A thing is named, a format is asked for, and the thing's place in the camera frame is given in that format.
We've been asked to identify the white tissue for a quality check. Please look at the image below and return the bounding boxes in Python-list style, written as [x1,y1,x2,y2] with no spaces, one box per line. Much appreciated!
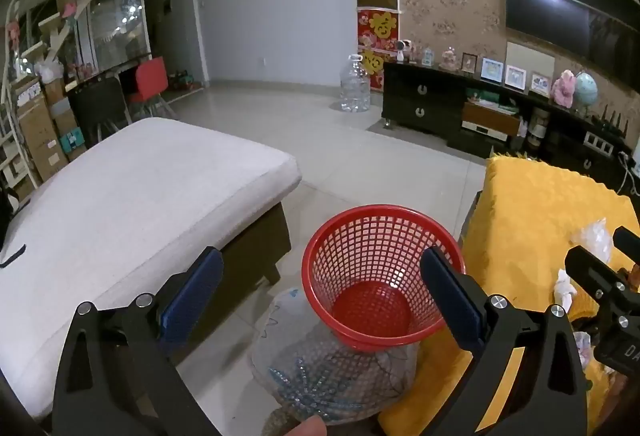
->
[552,268,576,312]

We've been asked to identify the brown drawer box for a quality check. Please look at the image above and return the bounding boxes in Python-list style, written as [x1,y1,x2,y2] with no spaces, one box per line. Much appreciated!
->
[461,101,521,137]

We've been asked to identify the white cushioned ottoman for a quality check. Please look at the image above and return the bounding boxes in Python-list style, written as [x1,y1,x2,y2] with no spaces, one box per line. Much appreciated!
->
[0,117,303,422]

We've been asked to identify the wall-mounted black television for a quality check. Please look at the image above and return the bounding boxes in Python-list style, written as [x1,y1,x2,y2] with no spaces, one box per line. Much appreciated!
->
[500,0,640,92]

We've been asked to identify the black television cabinet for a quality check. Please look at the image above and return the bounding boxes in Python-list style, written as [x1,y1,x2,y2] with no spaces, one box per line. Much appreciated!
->
[382,61,640,197]

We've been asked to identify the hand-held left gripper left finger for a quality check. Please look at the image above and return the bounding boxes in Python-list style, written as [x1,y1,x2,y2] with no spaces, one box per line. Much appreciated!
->
[50,246,226,436]

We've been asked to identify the green packets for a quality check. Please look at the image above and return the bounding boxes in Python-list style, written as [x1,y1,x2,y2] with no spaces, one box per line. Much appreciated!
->
[465,88,518,112]

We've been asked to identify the yellow table cloth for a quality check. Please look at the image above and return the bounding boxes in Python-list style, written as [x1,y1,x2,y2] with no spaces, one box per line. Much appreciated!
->
[377,153,640,436]

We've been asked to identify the white cable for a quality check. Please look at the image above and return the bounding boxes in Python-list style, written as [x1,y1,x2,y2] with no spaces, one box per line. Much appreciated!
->
[617,151,640,194]

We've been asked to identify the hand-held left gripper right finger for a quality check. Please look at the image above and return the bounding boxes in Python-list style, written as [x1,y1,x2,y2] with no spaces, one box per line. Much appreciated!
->
[419,246,588,436]

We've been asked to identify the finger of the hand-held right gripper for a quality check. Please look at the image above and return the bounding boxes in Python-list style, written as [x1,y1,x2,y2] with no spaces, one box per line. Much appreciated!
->
[565,245,633,317]
[613,226,640,267]

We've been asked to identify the light blue globe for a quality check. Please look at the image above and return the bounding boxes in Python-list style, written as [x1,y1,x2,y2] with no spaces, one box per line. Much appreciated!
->
[574,71,599,112]

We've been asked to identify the black chair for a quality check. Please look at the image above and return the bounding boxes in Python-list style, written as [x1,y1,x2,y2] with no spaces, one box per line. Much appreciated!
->
[66,77,132,142]

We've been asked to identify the person's left hand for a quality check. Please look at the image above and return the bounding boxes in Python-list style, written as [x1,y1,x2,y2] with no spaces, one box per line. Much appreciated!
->
[280,416,327,436]

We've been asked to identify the red chair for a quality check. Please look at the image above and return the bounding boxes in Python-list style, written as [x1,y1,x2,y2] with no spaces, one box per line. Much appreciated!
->
[131,57,178,119]

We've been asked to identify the blue photo frame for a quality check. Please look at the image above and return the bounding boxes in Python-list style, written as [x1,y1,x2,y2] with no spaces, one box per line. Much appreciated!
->
[481,57,505,82]

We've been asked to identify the white staircase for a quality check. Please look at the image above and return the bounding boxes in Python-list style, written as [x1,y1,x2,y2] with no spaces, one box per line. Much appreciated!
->
[0,0,143,187]

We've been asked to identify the clear white plastic bag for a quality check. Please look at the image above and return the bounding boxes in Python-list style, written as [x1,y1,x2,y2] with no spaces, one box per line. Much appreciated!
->
[570,217,613,267]

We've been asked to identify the red festive wall poster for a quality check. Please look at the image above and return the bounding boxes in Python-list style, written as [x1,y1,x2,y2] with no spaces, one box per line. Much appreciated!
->
[356,7,401,92]

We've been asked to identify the white socket panel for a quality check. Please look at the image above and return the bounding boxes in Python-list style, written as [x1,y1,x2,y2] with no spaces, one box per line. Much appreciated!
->
[582,131,615,154]

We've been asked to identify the large clear water jug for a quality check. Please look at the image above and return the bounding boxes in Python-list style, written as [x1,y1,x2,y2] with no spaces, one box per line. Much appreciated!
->
[339,54,372,113]

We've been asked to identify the red plastic mesh basket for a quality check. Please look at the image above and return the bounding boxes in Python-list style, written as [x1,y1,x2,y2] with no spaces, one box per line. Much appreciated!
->
[301,205,467,353]

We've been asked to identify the pink plush toy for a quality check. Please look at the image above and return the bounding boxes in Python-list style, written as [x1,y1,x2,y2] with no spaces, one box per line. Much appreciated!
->
[551,70,578,107]

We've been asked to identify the black router with antennas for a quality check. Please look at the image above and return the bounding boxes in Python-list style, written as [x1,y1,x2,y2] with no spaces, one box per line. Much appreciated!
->
[592,106,631,132]

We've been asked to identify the stack of cardboard boxes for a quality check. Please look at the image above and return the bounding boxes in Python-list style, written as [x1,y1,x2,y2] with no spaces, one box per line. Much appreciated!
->
[10,76,76,182]

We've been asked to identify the clear printed plastic bag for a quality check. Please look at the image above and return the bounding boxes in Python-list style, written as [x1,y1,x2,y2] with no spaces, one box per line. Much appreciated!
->
[250,286,418,422]

